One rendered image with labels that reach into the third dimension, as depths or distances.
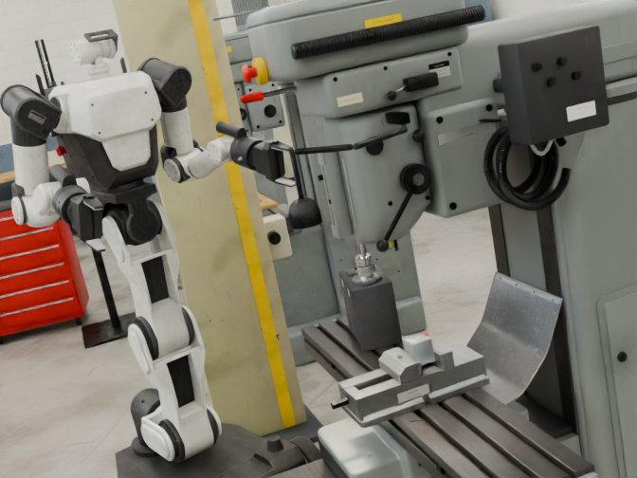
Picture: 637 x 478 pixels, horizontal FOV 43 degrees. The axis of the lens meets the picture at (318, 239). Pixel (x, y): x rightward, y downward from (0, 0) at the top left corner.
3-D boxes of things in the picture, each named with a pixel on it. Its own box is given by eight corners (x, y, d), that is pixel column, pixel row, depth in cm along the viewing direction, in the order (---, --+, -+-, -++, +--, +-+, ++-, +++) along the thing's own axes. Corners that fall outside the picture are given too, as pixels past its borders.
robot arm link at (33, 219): (39, 219, 214) (24, 236, 230) (77, 212, 220) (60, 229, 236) (28, 181, 215) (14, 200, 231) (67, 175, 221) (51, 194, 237)
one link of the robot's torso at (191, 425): (155, 459, 263) (119, 321, 251) (209, 432, 274) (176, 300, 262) (177, 475, 251) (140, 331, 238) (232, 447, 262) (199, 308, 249)
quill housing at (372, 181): (369, 253, 189) (343, 117, 181) (338, 237, 208) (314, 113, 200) (442, 232, 194) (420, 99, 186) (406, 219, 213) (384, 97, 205)
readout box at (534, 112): (533, 146, 166) (519, 42, 161) (509, 143, 175) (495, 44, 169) (614, 125, 171) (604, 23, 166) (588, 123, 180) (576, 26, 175)
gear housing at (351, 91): (332, 120, 178) (323, 74, 176) (299, 116, 201) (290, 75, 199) (466, 88, 188) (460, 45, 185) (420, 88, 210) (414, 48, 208)
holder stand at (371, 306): (362, 352, 235) (350, 286, 230) (349, 327, 256) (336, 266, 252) (403, 342, 236) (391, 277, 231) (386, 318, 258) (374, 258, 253)
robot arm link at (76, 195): (73, 248, 194) (57, 230, 203) (112, 240, 199) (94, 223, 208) (69, 198, 189) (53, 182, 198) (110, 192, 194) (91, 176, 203)
